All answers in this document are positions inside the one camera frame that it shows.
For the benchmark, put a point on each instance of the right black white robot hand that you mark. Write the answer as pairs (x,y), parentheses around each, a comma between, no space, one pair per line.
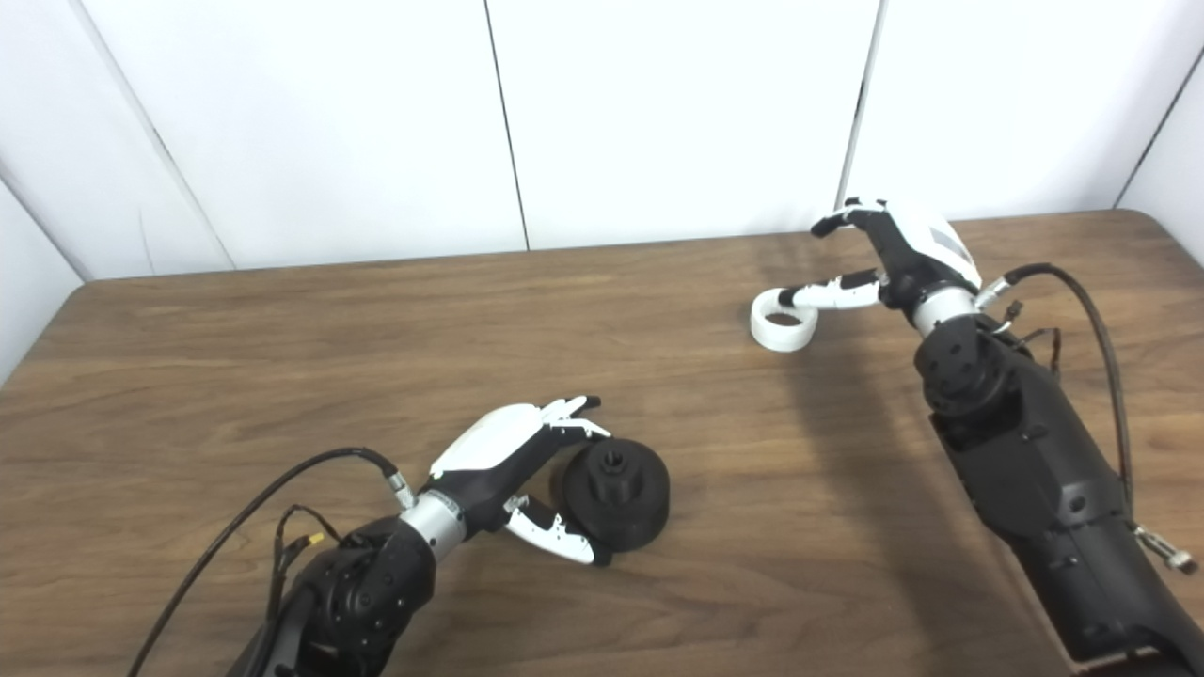
(926,244)

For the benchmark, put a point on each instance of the round black plastic part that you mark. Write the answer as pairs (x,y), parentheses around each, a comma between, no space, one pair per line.
(640,498)

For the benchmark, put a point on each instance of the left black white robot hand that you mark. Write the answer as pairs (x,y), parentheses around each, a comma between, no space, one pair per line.
(489,437)

